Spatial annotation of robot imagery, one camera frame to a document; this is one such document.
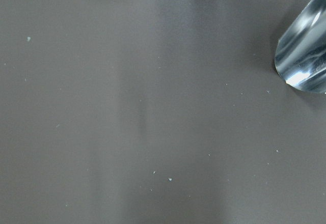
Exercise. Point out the metal scoop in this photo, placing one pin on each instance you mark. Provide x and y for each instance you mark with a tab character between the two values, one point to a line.
300	53

